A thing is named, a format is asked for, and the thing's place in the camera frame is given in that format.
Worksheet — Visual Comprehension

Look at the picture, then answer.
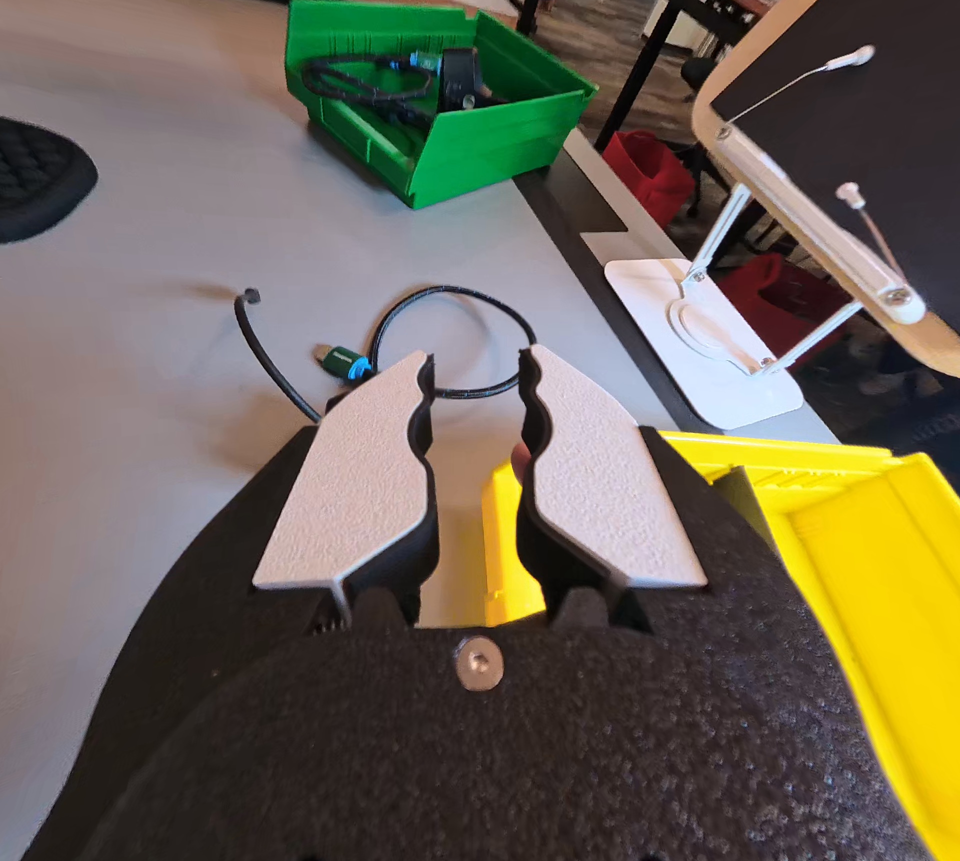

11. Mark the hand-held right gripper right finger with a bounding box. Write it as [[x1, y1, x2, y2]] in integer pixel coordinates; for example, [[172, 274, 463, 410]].
[[516, 343, 709, 603]]

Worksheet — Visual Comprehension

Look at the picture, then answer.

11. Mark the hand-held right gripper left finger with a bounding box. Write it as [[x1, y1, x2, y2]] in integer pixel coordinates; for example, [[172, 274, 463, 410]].
[[251, 349, 440, 603]]

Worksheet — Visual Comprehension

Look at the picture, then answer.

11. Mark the black braided hdmi cable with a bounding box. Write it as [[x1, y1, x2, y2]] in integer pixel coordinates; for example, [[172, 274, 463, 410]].
[[313, 285, 538, 402], [301, 53, 442, 103], [375, 99, 444, 131]]

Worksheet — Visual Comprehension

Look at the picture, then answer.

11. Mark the yellow plastic bin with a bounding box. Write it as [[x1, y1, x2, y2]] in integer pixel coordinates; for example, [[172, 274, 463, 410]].
[[480, 429, 960, 861]]

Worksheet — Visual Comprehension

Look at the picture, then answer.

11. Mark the green plastic bin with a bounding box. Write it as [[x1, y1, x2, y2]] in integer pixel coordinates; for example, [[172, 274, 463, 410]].
[[283, 0, 599, 211]]

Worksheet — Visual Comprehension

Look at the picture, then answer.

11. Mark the dark bin divider panel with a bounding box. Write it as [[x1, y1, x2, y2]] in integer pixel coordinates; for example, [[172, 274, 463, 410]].
[[708, 465, 781, 555]]

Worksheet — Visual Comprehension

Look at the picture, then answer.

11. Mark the white metal stand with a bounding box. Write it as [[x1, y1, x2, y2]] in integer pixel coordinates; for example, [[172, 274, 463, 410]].
[[603, 43, 929, 432]]

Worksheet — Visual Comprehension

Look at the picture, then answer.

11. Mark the red fabric bag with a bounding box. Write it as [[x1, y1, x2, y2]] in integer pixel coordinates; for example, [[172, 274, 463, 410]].
[[716, 253, 860, 371], [602, 129, 697, 230]]

